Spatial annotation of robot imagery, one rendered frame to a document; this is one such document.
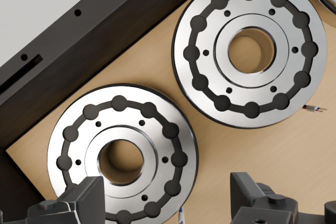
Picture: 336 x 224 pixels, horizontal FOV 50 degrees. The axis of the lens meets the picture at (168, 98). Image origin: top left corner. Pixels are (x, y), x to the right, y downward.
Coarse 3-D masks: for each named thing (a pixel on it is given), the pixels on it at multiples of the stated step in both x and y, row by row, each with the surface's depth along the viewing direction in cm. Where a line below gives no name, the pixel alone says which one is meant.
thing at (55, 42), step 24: (96, 0) 17; (120, 0) 17; (72, 24) 17; (96, 24) 17; (24, 48) 17; (48, 48) 17; (72, 48) 17; (0, 72) 17; (24, 72) 18; (0, 96) 17
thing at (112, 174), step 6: (108, 144) 26; (102, 150) 24; (102, 156) 25; (108, 156) 27; (102, 162) 25; (108, 162) 26; (102, 168) 24; (108, 168) 26; (114, 168) 27; (138, 168) 27; (108, 174) 25; (114, 174) 25; (120, 174) 26; (126, 174) 26; (132, 174) 26; (114, 180) 24; (120, 180) 24; (126, 180) 24
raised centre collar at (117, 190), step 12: (108, 132) 23; (120, 132) 23; (132, 132) 23; (144, 132) 24; (96, 144) 23; (144, 144) 23; (84, 156) 24; (96, 156) 23; (144, 156) 23; (156, 156) 23; (96, 168) 24; (144, 168) 23; (156, 168) 24; (108, 180) 24; (132, 180) 24; (144, 180) 23; (108, 192) 24; (120, 192) 24; (132, 192) 24
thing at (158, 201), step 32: (96, 96) 24; (128, 96) 24; (160, 96) 24; (64, 128) 24; (96, 128) 24; (160, 128) 24; (64, 160) 24; (160, 160) 24; (192, 160) 24; (160, 192) 24
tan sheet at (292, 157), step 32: (160, 32) 27; (128, 64) 27; (160, 64) 27; (256, 64) 27; (320, 96) 27; (32, 128) 27; (192, 128) 27; (224, 128) 27; (288, 128) 27; (320, 128) 27; (32, 160) 27; (128, 160) 27; (224, 160) 27; (256, 160) 27; (288, 160) 27; (320, 160) 27; (192, 192) 27; (224, 192) 27; (288, 192) 27; (320, 192) 27
